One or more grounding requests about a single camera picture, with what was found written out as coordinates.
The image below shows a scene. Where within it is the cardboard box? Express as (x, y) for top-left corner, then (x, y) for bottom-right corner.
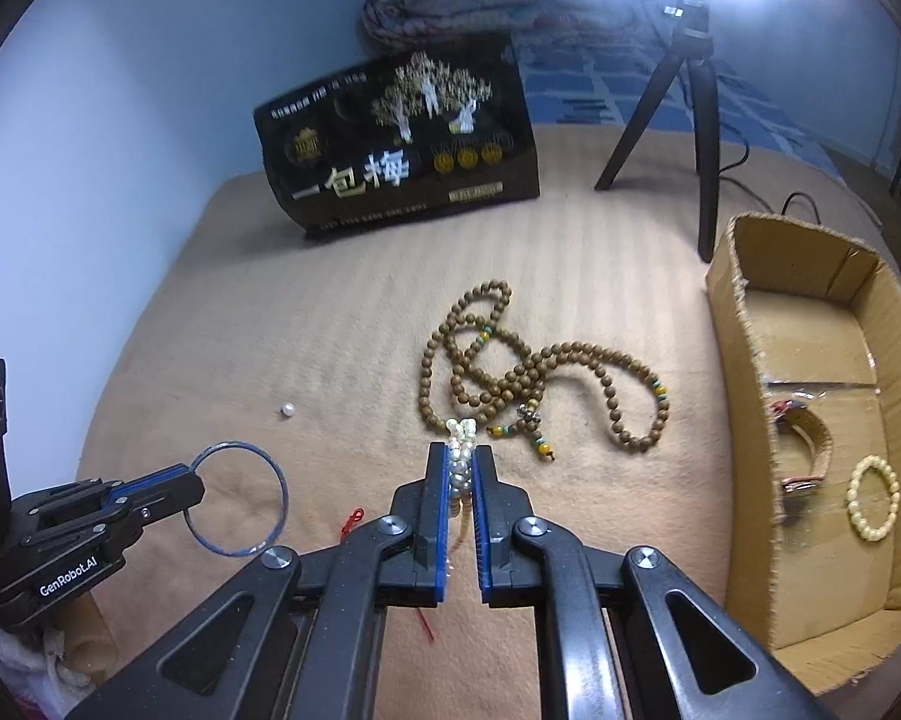
(704, 211), (901, 697)

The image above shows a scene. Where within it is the red cord green pendant necklace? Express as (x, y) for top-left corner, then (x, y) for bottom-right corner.
(340, 506), (438, 644)

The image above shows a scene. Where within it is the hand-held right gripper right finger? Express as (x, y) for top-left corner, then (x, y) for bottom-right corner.
(473, 444), (837, 720)

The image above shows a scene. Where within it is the folded patterned quilt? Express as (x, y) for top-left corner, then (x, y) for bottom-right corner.
(361, 0), (647, 57)

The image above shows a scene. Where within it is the black power cable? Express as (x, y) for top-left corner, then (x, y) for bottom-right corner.
(719, 136), (885, 232)

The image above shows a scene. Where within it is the black snack bag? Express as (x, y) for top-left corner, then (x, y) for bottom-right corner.
(253, 34), (542, 241)

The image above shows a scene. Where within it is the white fluffy cloth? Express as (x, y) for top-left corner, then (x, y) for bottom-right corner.
(0, 626), (95, 720)

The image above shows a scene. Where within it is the blue patterned bedsheet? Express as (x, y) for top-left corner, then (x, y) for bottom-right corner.
(506, 15), (901, 166)

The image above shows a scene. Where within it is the white pearl bracelet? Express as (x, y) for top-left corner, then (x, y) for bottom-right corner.
(446, 418), (477, 520)

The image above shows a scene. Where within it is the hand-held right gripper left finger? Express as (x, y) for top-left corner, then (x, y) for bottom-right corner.
(64, 441), (450, 720)

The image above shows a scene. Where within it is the cream bead bracelet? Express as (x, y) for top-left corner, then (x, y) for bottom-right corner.
(845, 454), (901, 542)

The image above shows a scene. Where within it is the blue thin bangle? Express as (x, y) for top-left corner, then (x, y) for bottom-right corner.
(184, 441), (290, 557)

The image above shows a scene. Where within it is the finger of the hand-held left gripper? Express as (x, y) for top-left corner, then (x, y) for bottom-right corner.
(109, 465), (206, 535)

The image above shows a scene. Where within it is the brown wooden bead necklace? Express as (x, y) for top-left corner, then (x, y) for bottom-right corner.
(418, 279), (671, 464)

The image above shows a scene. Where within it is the black tripod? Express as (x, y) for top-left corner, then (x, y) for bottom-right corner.
(594, 0), (723, 265)

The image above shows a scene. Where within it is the tan strap wristwatch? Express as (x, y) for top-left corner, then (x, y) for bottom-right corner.
(770, 399), (836, 494)

